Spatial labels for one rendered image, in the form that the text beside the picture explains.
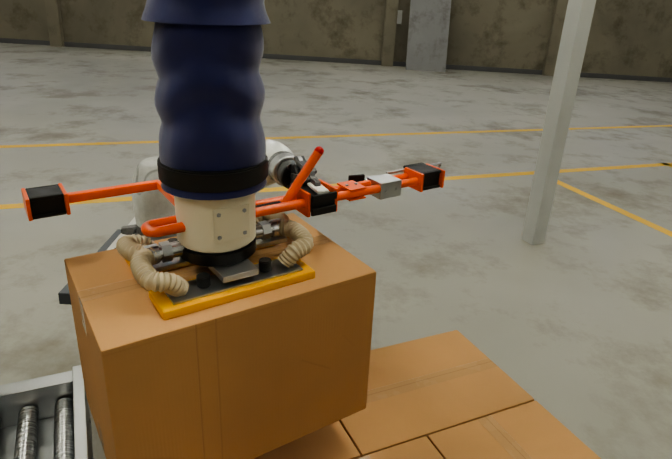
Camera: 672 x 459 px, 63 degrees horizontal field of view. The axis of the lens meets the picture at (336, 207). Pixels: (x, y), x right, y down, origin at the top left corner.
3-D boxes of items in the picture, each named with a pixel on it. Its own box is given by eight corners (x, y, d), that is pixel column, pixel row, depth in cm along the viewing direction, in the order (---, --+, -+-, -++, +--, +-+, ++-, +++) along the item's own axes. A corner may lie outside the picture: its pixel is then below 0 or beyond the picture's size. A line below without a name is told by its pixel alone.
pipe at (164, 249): (158, 300, 104) (156, 274, 102) (125, 249, 124) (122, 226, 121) (311, 260, 122) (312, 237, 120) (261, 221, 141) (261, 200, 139)
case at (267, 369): (124, 517, 110) (100, 351, 95) (86, 397, 141) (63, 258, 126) (366, 408, 141) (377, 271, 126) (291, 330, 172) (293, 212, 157)
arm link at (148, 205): (124, 223, 185) (116, 161, 176) (163, 206, 200) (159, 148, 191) (159, 234, 178) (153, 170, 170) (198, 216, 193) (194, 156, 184)
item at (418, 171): (420, 192, 146) (422, 174, 145) (402, 184, 152) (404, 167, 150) (443, 187, 151) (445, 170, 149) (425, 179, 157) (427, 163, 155)
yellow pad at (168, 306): (163, 321, 104) (161, 299, 102) (148, 297, 112) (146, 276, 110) (315, 278, 122) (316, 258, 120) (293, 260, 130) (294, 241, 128)
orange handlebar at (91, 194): (89, 256, 104) (87, 239, 102) (62, 204, 127) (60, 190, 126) (445, 183, 152) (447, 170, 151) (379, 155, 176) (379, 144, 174)
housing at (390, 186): (380, 200, 141) (381, 184, 139) (364, 192, 146) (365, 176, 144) (401, 196, 144) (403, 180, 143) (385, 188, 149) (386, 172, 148)
